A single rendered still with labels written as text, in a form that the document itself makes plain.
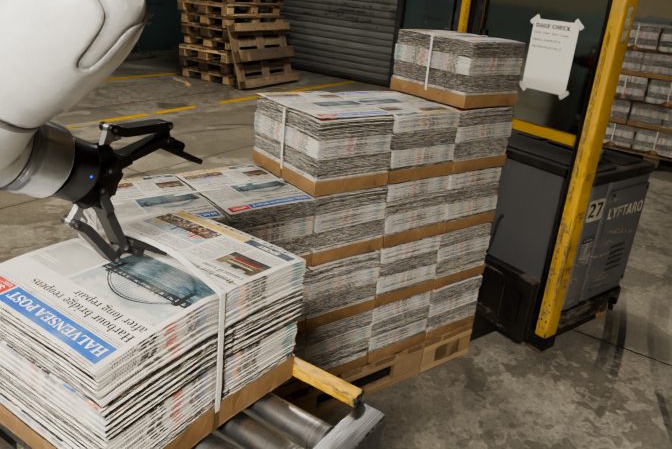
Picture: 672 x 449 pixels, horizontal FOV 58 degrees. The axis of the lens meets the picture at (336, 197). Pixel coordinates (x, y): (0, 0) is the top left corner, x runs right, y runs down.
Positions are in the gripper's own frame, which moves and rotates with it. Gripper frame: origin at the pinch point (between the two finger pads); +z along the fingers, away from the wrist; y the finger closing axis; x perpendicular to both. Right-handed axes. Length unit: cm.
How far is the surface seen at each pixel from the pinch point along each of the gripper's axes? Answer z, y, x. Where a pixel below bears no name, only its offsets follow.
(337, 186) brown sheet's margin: 91, -18, -29
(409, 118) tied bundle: 105, -47, -20
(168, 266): 1.5, 8.9, 2.3
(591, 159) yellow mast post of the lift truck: 174, -66, 24
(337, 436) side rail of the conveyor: 22.0, 24.5, 27.2
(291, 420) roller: 21.2, 25.6, 19.4
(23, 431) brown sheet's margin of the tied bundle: -5.4, 36.3, -5.0
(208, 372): 5.2, 20.3, 12.8
